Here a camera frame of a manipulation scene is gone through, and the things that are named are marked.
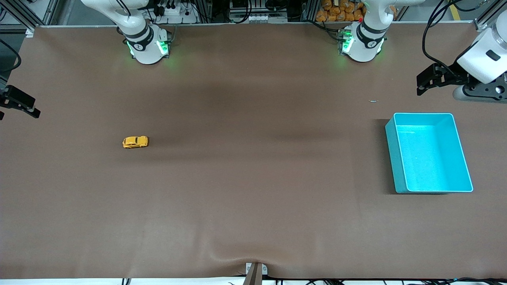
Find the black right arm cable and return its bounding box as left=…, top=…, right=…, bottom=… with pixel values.
left=0, top=39, right=22, bottom=72

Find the yellow beetle toy car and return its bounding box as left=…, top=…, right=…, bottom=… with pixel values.
left=122, top=136, right=149, bottom=149

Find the white power strip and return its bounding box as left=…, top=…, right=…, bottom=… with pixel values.
left=155, top=0, right=199, bottom=23

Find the teal plastic bin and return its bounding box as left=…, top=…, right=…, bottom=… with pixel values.
left=385, top=112, right=474, bottom=194

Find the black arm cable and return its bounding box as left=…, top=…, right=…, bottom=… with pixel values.
left=421, top=0, right=460, bottom=76
left=0, top=39, right=22, bottom=72

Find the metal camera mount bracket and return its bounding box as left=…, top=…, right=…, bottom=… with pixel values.
left=242, top=262, right=269, bottom=285

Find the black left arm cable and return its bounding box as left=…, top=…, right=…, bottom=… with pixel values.
left=421, top=0, right=460, bottom=76

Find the brown table mat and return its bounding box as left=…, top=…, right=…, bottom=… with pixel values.
left=0, top=23, right=507, bottom=280

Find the pile of orange bags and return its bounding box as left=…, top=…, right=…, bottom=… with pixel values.
left=315, top=0, right=367, bottom=23

